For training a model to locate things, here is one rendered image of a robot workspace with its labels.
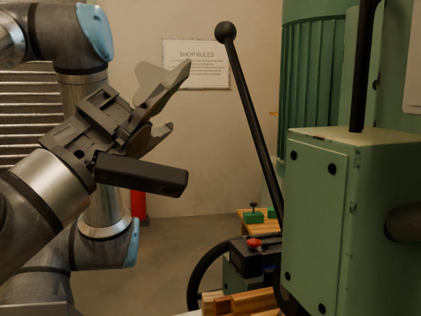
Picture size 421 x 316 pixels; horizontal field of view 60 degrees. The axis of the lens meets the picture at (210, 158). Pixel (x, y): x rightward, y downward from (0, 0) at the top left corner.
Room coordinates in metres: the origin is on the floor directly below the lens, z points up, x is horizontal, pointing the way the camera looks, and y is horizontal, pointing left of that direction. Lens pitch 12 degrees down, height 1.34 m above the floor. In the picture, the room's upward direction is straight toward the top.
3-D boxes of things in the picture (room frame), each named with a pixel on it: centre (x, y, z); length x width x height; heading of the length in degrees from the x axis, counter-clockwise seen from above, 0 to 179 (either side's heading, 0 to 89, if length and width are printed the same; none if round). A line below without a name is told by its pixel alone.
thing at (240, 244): (0.72, -0.11, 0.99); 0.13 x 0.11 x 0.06; 109
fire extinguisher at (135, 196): (3.28, 0.68, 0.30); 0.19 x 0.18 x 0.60; 11
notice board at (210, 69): (3.48, 0.13, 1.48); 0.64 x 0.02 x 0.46; 101
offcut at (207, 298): (0.62, -0.01, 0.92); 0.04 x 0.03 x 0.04; 99
